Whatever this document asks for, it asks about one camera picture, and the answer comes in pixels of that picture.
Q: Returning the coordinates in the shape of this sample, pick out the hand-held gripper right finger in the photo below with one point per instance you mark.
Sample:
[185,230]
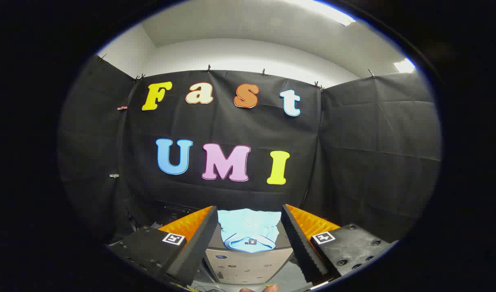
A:
[302,247]

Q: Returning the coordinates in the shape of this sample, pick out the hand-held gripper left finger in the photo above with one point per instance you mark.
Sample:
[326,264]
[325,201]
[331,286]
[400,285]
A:
[199,247]

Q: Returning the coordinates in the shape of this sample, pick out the dark washing machine lid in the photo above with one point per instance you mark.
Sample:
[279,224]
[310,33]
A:
[172,209]

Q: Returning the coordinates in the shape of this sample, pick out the light blue shirt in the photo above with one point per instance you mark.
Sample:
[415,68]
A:
[248,227]

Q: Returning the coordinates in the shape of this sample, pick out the black backdrop cloth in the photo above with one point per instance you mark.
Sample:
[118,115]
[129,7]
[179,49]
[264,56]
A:
[353,142]

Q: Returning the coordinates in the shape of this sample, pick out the small ceiling light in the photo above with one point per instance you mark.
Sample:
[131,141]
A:
[405,65]

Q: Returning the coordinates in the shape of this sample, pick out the long ceiling light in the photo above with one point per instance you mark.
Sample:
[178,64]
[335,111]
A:
[325,10]

